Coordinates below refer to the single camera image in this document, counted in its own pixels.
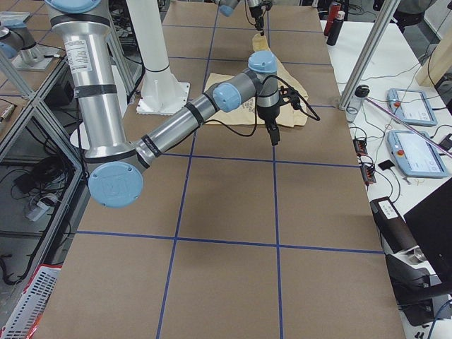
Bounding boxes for cream long-sleeve printed shirt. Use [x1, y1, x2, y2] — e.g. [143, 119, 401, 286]
[203, 33, 308, 129]

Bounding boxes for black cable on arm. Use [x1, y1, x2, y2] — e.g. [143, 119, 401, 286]
[208, 74, 321, 138]

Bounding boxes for black box with white label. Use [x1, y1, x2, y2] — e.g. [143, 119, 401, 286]
[369, 197, 417, 253]

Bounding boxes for far blue teach pendant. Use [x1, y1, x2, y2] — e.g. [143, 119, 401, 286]
[387, 88, 437, 126]

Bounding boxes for clear bottle with black lid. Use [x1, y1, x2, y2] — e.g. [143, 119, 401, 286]
[345, 84, 370, 123]

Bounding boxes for white perforated basket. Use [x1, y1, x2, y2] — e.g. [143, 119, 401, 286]
[1, 264, 61, 338]

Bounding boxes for white camera mast with base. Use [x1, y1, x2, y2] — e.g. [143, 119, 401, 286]
[126, 0, 190, 115]

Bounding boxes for blue teach pendant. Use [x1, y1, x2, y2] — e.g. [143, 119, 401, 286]
[387, 88, 437, 126]
[386, 131, 449, 178]

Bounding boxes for black water bottle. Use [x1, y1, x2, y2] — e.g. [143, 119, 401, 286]
[326, 11, 345, 46]

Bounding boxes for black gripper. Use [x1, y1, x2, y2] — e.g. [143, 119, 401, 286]
[246, 0, 272, 36]
[256, 86, 300, 145]

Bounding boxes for aluminium frame post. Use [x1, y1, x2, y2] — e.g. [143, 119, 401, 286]
[338, 0, 400, 110]

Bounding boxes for red bottle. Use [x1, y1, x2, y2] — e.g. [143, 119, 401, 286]
[323, 1, 342, 36]

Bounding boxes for near blue teach pendant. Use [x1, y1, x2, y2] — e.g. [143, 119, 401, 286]
[386, 131, 449, 178]

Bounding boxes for black monitor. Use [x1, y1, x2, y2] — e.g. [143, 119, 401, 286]
[404, 180, 451, 281]

